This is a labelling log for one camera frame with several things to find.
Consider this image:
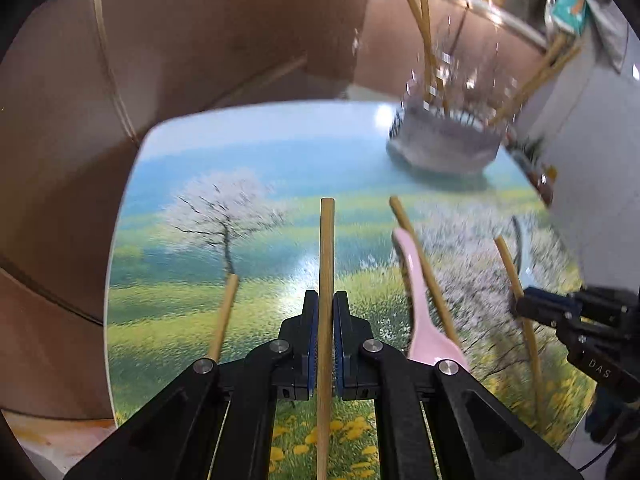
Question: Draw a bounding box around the bunch of wooden chopsticks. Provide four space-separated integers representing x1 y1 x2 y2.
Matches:
206 0 583 361

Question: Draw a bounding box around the wooden chopstick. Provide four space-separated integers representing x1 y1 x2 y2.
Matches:
494 236 546 421
316 197 336 480

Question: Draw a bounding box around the pink plastic spoon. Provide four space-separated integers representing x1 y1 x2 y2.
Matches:
392 229 471 373

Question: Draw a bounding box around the green tissue packet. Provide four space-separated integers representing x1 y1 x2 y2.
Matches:
550 0 591 36

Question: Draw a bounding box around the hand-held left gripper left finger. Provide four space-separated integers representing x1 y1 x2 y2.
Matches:
65 290 321 480

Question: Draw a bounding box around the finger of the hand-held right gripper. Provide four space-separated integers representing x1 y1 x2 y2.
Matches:
514 297 576 333
524 286 581 311

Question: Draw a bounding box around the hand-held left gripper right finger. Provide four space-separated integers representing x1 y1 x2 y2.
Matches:
333 291 583 480

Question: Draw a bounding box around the wire utensil holder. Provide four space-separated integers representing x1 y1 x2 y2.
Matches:
387 10 521 176

